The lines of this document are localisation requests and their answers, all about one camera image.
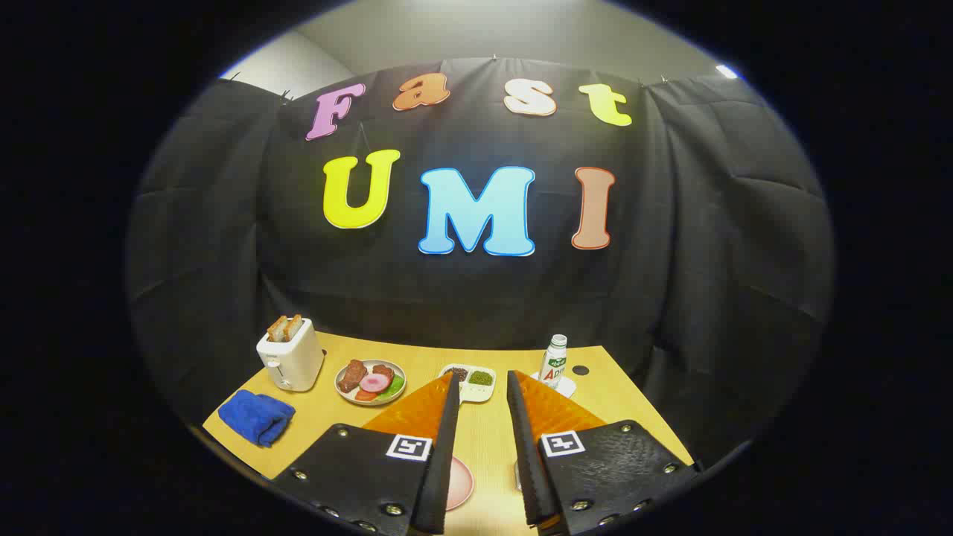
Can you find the white drink bottle green label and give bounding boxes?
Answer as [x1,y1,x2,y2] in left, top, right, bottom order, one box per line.
[541,334,569,384]

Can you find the white divided snack tray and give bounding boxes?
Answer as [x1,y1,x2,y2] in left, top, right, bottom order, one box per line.
[439,363,497,403]

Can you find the pink plate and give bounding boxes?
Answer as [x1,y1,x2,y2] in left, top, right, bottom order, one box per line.
[445,456,475,511]

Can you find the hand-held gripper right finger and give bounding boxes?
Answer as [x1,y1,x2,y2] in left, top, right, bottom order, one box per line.
[506,370,701,536]

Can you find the grey food plate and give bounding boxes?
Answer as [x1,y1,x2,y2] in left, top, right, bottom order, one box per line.
[334,360,407,406]

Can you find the blue towel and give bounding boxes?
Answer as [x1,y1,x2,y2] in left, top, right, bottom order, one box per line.
[217,389,296,448]

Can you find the white toaster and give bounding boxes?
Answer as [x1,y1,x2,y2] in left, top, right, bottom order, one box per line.
[256,319,325,392]

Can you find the white coaster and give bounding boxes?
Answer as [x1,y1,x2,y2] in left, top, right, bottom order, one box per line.
[530,371,578,399]

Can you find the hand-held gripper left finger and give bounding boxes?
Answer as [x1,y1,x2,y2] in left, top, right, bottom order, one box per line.
[272,371,463,536]

